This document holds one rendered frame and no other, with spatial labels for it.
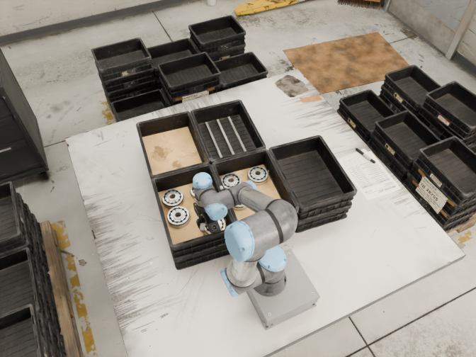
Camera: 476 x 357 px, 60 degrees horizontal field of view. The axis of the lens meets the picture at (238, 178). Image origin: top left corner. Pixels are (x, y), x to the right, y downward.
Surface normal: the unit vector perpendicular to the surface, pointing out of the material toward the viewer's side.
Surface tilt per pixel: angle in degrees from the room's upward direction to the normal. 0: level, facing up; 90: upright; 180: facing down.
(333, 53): 2
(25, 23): 90
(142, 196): 0
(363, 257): 0
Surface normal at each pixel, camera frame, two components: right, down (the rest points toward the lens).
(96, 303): 0.00, -0.62
